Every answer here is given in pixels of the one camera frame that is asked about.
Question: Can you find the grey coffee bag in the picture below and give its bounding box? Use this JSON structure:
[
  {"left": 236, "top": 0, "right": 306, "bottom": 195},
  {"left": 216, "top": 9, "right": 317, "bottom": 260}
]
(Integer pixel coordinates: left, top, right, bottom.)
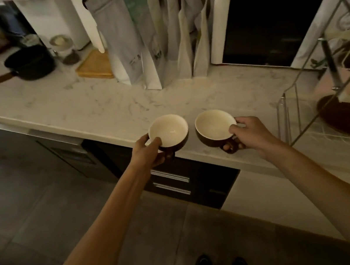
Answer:
[{"left": 85, "top": 0, "right": 149, "bottom": 91}]

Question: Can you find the green label coffee bag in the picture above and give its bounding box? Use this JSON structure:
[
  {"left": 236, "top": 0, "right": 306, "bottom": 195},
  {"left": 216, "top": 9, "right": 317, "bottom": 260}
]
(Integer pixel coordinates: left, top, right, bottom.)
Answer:
[{"left": 122, "top": 0, "right": 172, "bottom": 94}]

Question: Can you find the black utensil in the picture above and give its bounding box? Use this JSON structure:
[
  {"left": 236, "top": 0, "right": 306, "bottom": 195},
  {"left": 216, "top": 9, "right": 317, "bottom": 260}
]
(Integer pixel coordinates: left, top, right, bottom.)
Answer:
[{"left": 321, "top": 38, "right": 343, "bottom": 91}]

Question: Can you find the row of white paper bags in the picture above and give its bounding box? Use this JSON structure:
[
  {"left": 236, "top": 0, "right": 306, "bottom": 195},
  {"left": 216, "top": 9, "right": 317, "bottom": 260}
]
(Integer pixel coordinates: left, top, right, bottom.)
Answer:
[{"left": 144, "top": 0, "right": 231, "bottom": 86}]

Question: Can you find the person's left forearm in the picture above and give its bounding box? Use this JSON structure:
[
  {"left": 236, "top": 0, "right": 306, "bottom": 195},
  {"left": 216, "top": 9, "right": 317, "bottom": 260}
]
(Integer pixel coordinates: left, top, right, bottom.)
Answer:
[{"left": 14, "top": 161, "right": 170, "bottom": 265}]

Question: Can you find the small glass jar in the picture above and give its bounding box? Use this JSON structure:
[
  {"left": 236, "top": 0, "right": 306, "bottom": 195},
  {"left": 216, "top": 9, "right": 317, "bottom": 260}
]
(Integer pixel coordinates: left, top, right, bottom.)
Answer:
[{"left": 48, "top": 32, "right": 81, "bottom": 68}]

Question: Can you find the wooden cutting board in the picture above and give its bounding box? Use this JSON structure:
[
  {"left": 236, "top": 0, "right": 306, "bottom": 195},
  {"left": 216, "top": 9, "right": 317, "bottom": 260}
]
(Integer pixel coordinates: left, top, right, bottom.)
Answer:
[{"left": 73, "top": 47, "right": 115, "bottom": 84}]

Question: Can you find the person's right hand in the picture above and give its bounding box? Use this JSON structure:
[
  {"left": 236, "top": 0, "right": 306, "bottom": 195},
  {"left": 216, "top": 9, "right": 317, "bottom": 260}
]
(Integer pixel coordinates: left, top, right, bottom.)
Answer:
[{"left": 218, "top": 111, "right": 283, "bottom": 163}]

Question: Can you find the brown cup with white inside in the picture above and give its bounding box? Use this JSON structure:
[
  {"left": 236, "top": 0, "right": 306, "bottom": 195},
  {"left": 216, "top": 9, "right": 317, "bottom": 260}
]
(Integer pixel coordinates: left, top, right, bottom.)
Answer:
[
  {"left": 141, "top": 111, "right": 194, "bottom": 166},
  {"left": 193, "top": 106, "right": 242, "bottom": 160}
]

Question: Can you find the dark drawer cabinet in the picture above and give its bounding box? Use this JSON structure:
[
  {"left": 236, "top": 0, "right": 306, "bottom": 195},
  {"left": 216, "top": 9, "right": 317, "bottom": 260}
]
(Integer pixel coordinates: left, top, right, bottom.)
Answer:
[{"left": 80, "top": 116, "right": 246, "bottom": 229}]

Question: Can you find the black saucepan with wooden handle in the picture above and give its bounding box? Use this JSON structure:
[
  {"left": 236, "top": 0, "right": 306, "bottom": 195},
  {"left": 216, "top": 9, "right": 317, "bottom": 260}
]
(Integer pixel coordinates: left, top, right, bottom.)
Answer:
[{"left": 0, "top": 42, "right": 58, "bottom": 88}]

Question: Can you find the wire dish rack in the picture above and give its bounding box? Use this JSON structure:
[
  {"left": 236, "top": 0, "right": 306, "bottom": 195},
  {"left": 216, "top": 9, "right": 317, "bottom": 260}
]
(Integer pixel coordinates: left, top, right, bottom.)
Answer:
[{"left": 258, "top": 0, "right": 350, "bottom": 167}]

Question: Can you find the white appliance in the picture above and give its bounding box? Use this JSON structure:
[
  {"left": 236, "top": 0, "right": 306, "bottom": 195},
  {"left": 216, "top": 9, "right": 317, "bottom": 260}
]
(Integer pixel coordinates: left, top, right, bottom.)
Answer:
[{"left": 13, "top": 0, "right": 106, "bottom": 66}]

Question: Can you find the person's right forearm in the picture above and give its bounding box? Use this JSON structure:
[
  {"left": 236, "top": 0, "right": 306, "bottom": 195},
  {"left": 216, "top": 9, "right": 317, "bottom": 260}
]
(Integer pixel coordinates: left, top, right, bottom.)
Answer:
[{"left": 262, "top": 133, "right": 350, "bottom": 265}]

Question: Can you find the white microwave oven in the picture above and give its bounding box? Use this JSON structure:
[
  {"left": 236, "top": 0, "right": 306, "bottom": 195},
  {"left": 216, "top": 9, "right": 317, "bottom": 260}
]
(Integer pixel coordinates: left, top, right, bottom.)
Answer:
[{"left": 201, "top": 0, "right": 350, "bottom": 83}]

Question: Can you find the person's left hand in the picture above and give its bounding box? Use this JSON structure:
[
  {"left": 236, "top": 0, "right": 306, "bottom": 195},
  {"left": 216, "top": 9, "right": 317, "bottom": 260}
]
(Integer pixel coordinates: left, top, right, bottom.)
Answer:
[{"left": 128, "top": 131, "right": 168, "bottom": 172}]

